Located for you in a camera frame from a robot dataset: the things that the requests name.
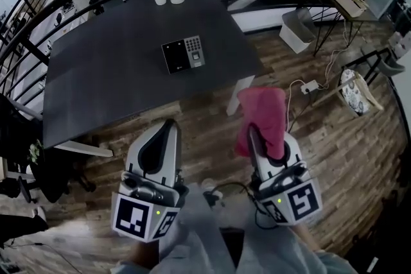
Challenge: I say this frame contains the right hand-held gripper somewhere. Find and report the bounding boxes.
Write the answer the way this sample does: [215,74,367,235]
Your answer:
[246,123,324,227]

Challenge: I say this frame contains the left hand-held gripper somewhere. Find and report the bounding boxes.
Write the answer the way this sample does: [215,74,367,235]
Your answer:
[110,118,189,244]

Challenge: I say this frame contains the pink cloth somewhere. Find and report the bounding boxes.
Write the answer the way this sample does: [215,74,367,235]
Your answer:
[234,86,287,160]

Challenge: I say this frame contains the black keypad device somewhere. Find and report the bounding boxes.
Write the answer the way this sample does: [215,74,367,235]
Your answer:
[161,35,206,76]

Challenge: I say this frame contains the person's left forearm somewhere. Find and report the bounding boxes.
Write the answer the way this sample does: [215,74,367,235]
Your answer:
[123,239,161,269]

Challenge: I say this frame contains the person's right forearm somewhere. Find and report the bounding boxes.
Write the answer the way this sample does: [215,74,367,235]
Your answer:
[290,223,322,253]

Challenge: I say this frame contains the white table leg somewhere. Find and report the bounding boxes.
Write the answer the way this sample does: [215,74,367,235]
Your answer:
[226,75,256,116]
[53,140,114,158]

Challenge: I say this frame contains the person's grey trousers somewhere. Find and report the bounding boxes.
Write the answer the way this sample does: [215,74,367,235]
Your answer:
[211,189,254,230]

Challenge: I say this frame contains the white power strip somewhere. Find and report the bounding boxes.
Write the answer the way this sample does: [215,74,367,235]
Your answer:
[300,80,319,94]

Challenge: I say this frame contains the person's light shirt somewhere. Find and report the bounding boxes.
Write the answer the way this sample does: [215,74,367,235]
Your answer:
[115,182,354,274]

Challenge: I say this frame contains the wooden stool with floral cushion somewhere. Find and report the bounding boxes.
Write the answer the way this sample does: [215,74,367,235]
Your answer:
[313,69,385,118]

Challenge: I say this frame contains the white flowers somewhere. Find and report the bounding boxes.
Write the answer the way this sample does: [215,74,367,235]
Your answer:
[28,139,44,166]

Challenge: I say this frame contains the white trash bin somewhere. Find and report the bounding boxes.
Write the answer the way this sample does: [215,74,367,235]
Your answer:
[278,7,317,55]

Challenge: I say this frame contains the black mesh office chair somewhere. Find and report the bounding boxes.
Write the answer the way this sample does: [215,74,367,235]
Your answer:
[0,92,97,203]

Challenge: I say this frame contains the side table with black legs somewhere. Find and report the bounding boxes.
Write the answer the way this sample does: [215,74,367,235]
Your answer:
[313,0,380,57]

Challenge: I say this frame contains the light wooden box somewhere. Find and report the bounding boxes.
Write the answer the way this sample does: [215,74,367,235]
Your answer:
[329,0,367,19]

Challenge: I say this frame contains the black cable with plug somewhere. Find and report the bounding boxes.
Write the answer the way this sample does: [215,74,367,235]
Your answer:
[204,181,258,208]

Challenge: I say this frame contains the black frame chair grey seat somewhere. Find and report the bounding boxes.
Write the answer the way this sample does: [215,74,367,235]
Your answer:
[342,41,406,87]

